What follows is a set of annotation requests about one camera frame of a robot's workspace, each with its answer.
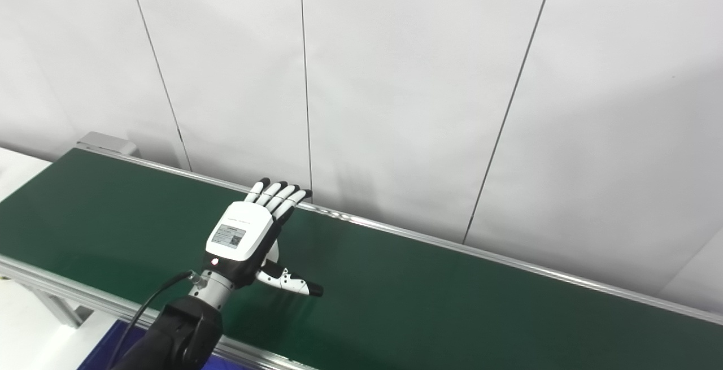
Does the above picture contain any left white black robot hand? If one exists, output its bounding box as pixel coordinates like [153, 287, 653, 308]
[203, 177, 324, 298]

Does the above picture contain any grey conveyor end housing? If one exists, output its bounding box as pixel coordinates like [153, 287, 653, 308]
[76, 131, 140, 158]

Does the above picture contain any blue plastic bin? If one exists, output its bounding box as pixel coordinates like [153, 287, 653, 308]
[76, 319, 252, 370]

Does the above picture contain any aluminium conveyor support leg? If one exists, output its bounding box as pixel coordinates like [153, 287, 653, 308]
[28, 286, 95, 329]

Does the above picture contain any green conveyor belt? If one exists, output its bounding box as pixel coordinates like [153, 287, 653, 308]
[0, 149, 723, 370]

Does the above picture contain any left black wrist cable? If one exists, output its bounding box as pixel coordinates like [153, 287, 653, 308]
[104, 269, 197, 370]

